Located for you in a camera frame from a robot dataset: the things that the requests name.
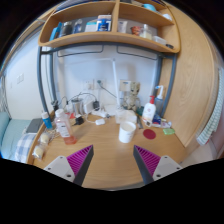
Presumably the black plug charger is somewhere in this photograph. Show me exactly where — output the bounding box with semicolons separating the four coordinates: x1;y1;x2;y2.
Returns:
75;115;84;125

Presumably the clear plastic container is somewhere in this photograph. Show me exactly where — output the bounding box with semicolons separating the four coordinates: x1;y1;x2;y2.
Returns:
115;110;137;124

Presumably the white power adapter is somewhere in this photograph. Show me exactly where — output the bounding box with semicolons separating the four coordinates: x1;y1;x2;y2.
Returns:
83;100;94;114

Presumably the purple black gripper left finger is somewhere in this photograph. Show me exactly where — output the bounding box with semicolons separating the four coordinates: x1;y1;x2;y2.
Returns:
44;145;94;186

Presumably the stainless steel cup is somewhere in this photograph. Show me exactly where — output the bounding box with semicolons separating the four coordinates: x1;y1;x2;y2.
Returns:
71;98;83;115

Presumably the Groot figurine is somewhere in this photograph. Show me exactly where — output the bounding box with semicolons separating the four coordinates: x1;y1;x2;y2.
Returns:
123;82;140;111

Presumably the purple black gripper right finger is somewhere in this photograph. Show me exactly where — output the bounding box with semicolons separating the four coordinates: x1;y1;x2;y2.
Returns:
133;145;182;185

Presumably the green sponge pad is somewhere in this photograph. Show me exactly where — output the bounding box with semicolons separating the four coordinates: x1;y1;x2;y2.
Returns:
163;128;175;135

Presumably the wooden wall shelf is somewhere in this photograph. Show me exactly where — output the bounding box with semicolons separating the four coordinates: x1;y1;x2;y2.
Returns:
38;0;180;53

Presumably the plaid pillow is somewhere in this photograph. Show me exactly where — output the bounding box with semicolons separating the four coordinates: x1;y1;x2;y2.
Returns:
15;133;35;163

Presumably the clear pump dispenser bottle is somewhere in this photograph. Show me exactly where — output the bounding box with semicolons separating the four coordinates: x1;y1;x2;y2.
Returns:
155;85;164;115

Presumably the white paper cup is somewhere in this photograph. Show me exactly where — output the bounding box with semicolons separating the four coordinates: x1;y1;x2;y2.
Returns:
119;121;136;143

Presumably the clear bottle with orange liquid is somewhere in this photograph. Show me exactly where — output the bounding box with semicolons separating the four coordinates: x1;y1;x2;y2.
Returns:
55;109;77;145

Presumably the round dark red coaster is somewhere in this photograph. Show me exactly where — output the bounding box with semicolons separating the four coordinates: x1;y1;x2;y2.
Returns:
143;129;156;140

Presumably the bagged bread roll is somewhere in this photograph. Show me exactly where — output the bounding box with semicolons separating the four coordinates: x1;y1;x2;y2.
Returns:
33;145;45;159

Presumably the grey metal bed frame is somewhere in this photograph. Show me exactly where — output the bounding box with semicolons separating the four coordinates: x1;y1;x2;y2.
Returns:
36;41;178;118

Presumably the white pump lotion bottle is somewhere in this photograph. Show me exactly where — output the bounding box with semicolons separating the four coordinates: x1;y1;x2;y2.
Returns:
142;96;156;123

